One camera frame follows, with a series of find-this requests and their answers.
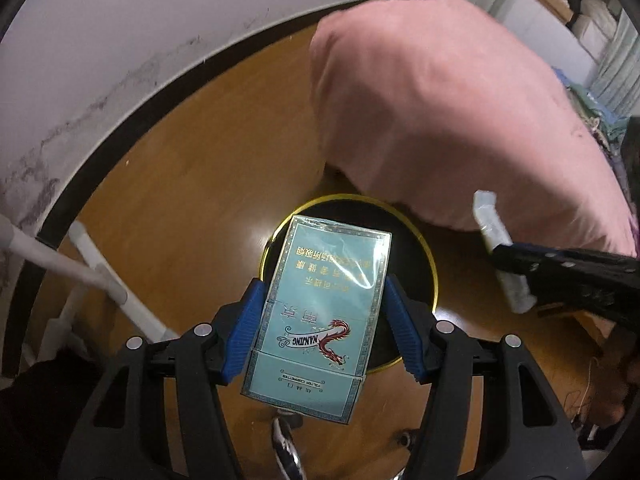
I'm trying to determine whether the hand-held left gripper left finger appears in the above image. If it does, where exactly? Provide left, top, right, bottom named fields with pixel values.
left=60, top=277, right=266, bottom=480

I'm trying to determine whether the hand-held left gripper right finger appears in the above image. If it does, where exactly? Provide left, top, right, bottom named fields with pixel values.
left=382, top=275, right=588, bottom=480

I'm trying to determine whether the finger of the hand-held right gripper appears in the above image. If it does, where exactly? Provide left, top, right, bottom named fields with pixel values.
left=527, top=277, right=640, bottom=330
left=491, top=241, right=640, bottom=283

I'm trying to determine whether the black bin with gold rim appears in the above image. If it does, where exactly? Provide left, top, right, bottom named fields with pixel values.
left=260, top=194, right=439, bottom=376

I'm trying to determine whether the clear white plastic wrapper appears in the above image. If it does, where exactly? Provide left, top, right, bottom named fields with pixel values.
left=473, top=190, right=537, bottom=315

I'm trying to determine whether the teal cigarette pack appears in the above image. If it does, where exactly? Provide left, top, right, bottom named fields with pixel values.
left=241, top=214, right=393, bottom=426

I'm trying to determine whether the chrome chair leg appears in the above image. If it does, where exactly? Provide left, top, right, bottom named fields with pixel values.
left=271, top=409, right=307, bottom=480

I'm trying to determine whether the pile of clothes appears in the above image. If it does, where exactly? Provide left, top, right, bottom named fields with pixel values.
left=552, top=66, right=640, bottom=243

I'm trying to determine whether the white metal stand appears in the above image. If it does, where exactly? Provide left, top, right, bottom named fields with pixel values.
left=0, top=212, right=182, bottom=376

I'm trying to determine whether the pink blanket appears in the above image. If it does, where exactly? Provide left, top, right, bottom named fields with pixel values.
left=309, top=0, right=638, bottom=260

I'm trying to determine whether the white cabinet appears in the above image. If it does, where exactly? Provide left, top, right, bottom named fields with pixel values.
left=502, top=0, right=603, bottom=88

